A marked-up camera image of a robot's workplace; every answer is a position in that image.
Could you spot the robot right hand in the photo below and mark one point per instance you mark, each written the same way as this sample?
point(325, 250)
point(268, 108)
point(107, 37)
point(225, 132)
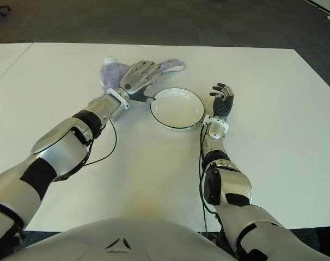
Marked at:
point(223, 106)

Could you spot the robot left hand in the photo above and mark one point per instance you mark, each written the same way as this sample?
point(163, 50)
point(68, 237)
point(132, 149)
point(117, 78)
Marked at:
point(135, 80)

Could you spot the purple plush doll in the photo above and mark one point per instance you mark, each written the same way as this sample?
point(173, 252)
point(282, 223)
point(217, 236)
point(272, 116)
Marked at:
point(113, 73)

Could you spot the white plate black rim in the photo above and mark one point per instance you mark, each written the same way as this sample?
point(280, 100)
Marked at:
point(178, 108)

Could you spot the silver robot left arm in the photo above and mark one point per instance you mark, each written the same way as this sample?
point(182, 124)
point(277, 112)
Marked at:
point(61, 146)

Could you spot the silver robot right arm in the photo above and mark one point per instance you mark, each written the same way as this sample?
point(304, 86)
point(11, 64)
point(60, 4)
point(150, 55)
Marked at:
point(233, 187)

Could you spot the white board edge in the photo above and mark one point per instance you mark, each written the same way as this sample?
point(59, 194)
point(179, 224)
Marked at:
point(323, 5)

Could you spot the black office chair base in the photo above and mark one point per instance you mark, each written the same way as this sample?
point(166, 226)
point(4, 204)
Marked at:
point(1, 6)

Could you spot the silver robot torso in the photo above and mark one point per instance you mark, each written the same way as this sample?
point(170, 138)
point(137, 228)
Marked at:
point(127, 239)

